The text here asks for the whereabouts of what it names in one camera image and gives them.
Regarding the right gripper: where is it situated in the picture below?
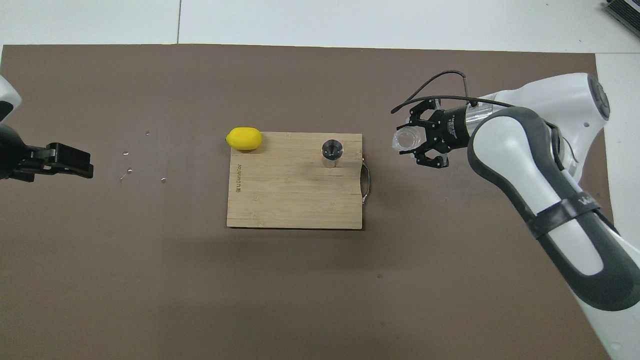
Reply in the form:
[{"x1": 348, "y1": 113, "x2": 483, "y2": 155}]
[{"x1": 407, "y1": 98, "x2": 474, "y2": 169}]

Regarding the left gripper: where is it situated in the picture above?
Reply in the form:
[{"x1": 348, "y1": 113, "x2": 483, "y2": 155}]
[{"x1": 0, "y1": 123, "x2": 40, "y2": 182}]

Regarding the clear plastic cup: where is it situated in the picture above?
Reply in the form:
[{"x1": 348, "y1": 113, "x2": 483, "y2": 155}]
[{"x1": 391, "y1": 126, "x2": 427, "y2": 154}]

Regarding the small steel cup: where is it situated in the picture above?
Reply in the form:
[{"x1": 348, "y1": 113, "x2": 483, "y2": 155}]
[{"x1": 321, "y1": 140, "x2": 346, "y2": 169}]

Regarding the bamboo cutting board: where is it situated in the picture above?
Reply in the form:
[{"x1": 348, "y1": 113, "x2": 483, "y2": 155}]
[{"x1": 226, "y1": 132, "x2": 372, "y2": 230}]

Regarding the yellow lemon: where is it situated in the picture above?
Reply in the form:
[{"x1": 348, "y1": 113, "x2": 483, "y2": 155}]
[{"x1": 225, "y1": 127, "x2": 263, "y2": 152}]

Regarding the grey ribbed device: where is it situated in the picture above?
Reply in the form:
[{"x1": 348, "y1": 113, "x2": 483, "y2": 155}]
[{"x1": 602, "y1": 0, "x2": 640, "y2": 37}]

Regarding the black cable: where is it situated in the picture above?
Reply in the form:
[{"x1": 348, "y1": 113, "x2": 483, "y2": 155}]
[{"x1": 391, "y1": 70, "x2": 517, "y2": 114}]

